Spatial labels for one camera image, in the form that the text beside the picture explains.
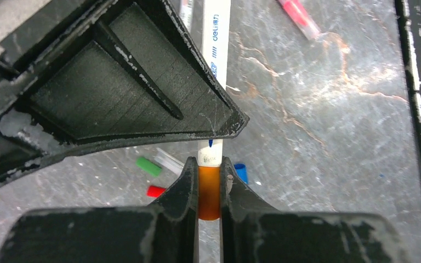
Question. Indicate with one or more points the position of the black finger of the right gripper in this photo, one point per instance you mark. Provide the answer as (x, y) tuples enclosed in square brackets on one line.
[(79, 77)]

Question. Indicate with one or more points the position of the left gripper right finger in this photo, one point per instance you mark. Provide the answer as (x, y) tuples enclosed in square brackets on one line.
[(254, 231)]

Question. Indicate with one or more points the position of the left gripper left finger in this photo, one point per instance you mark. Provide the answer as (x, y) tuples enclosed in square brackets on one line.
[(166, 230)]

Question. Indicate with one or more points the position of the red thin pen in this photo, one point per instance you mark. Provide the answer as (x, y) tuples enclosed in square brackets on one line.
[(296, 11)]

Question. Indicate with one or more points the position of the clear cap blue pen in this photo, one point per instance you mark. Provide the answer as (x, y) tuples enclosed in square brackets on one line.
[(186, 9)]

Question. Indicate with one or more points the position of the red marker cap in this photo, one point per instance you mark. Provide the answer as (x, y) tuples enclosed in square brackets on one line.
[(155, 191)]

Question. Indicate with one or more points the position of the blue marker cap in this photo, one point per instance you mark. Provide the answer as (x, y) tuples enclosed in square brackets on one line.
[(241, 172)]

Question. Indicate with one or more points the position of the light green marker cap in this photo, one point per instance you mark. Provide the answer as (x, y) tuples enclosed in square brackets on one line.
[(148, 166)]

